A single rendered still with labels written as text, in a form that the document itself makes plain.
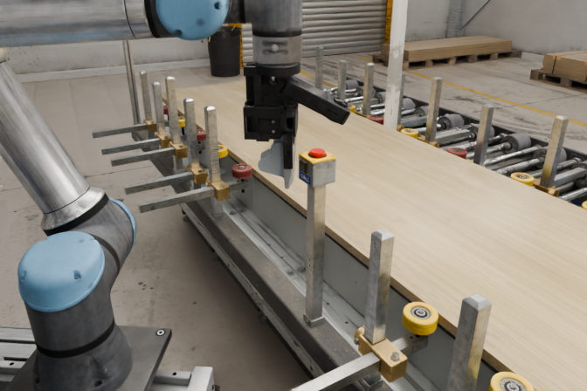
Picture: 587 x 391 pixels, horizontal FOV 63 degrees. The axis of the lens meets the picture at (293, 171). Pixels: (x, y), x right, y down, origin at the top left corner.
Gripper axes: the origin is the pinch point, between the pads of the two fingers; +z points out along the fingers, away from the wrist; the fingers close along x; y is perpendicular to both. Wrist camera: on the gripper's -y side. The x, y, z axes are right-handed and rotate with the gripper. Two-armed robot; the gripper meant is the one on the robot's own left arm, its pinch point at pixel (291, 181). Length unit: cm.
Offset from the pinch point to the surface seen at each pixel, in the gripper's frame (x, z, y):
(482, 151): -126, 41, -73
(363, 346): -14, 49, -16
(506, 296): -26, 42, -51
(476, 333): 7.4, 24.4, -32.5
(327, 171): -34.2, 12.9, -6.0
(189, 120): -116, 27, 53
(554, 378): -1, 42, -52
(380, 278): -13.1, 28.7, -18.2
